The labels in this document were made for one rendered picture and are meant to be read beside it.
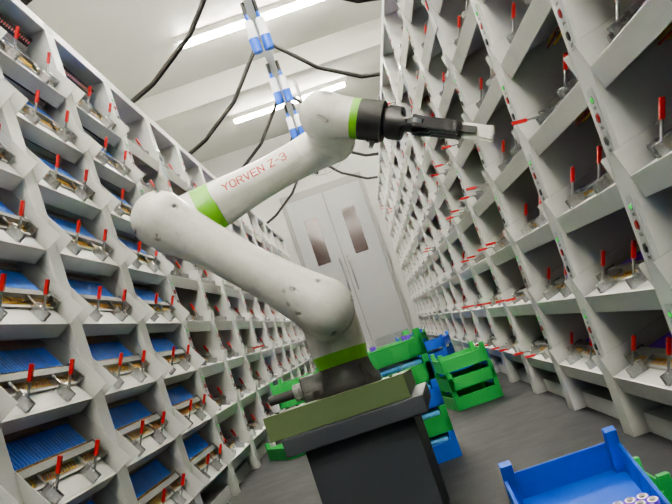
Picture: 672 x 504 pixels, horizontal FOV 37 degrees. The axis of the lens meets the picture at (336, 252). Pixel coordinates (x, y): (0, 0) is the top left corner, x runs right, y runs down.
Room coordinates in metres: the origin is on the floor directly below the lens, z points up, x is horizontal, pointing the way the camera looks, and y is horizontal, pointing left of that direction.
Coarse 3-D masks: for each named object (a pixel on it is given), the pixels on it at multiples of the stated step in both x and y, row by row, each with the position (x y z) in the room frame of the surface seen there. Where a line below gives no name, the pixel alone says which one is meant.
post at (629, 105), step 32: (576, 0) 1.70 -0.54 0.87; (608, 0) 1.70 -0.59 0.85; (576, 32) 1.70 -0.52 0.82; (576, 64) 1.77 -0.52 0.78; (640, 64) 1.70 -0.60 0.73; (608, 96) 1.70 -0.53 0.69; (640, 96) 1.70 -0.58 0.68; (608, 128) 1.72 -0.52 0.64; (640, 128) 1.70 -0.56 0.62; (608, 160) 1.79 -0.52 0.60; (640, 192) 1.70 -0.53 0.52
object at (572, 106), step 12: (564, 60) 1.79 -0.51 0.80; (576, 84) 1.82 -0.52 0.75; (576, 96) 1.86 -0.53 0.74; (540, 108) 2.39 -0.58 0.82; (564, 108) 1.97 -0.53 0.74; (576, 108) 1.91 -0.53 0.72; (588, 108) 2.22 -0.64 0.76; (552, 120) 2.10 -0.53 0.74; (564, 120) 2.02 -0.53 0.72; (576, 120) 2.35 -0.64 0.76; (528, 132) 2.40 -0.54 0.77; (540, 132) 2.25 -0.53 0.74; (552, 132) 2.16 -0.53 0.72; (540, 144) 2.31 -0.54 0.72
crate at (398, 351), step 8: (416, 328) 2.97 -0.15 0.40; (416, 336) 2.97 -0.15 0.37; (392, 344) 3.16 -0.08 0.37; (400, 344) 2.97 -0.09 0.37; (408, 344) 2.97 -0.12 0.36; (416, 344) 2.97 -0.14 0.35; (368, 352) 3.15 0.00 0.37; (376, 352) 2.96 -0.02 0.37; (384, 352) 2.96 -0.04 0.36; (392, 352) 2.96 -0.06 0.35; (400, 352) 2.97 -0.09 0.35; (408, 352) 2.97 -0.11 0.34; (416, 352) 2.97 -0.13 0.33; (424, 352) 2.97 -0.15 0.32; (376, 360) 2.96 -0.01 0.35; (384, 360) 2.96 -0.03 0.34; (392, 360) 2.96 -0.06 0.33; (400, 360) 2.96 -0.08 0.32; (376, 368) 2.95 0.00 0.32
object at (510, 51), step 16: (528, 0) 1.96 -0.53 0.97; (544, 0) 1.85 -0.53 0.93; (512, 16) 2.23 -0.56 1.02; (528, 16) 1.99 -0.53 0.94; (544, 16) 1.90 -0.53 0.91; (512, 32) 2.23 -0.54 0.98; (528, 32) 2.05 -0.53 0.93; (544, 32) 2.28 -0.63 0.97; (560, 32) 2.27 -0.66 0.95; (496, 48) 2.40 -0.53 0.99; (512, 48) 2.23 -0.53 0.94; (528, 48) 2.12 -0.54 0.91; (512, 64) 2.31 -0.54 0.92
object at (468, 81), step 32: (448, 0) 3.10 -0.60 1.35; (448, 32) 3.10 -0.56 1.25; (448, 64) 3.17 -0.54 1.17; (480, 64) 3.10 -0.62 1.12; (512, 128) 3.10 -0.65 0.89; (512, 192) 3.10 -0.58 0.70; (544, 256) 3.10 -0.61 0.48; (544, 320) 3.10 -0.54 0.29; (576, 320) 3.10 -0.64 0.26; (576, 384) 3.10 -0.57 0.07
